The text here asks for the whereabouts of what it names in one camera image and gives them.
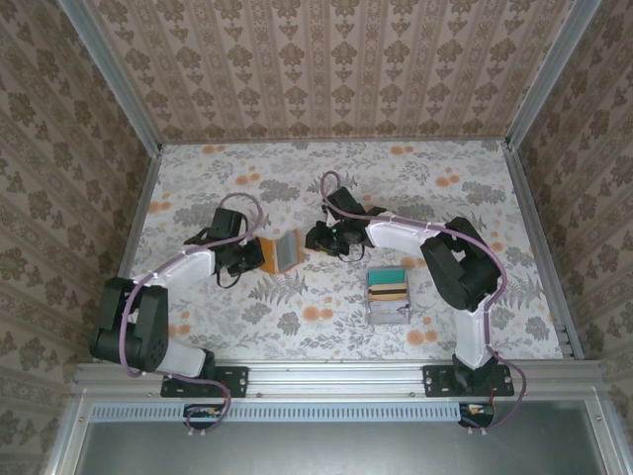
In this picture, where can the orange card holder wallet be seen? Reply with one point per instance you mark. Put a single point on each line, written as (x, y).
(267, 257)

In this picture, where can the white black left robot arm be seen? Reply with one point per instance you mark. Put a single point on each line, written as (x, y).
(143, 321)

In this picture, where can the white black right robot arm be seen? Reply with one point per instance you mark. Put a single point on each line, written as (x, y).
(460, 267)

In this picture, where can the plain teal card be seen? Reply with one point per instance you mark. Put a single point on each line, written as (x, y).
(387, 276)

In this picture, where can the tan card with black stripe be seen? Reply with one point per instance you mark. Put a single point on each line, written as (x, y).
(388, 293)

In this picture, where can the clear plastic card box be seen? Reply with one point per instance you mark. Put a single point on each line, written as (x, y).
(388, 314)

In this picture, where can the floral patterned table cover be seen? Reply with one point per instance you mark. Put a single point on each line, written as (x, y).
(321, 346)

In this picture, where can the grey sheet metal panel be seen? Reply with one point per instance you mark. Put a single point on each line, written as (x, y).
(346, 450)

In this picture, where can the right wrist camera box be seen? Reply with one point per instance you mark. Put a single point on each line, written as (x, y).
(344, 200)

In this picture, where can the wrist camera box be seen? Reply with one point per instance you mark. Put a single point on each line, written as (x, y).
(227, 221)
(344, 200)

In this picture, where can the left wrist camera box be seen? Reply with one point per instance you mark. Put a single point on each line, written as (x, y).
(227, 221)

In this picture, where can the aluminium side rail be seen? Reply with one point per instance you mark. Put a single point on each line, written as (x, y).
(141, 208)
(531, 208)

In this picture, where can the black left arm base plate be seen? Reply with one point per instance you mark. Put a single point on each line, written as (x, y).
(237, 381)

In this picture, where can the aluminium mounting rail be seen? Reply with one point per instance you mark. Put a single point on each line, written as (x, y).
(336, 378)

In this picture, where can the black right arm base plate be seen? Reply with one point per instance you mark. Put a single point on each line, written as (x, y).
(437, 381)

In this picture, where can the aluminium frame post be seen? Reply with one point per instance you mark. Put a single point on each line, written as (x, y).
(111, 79)
(551, 79)

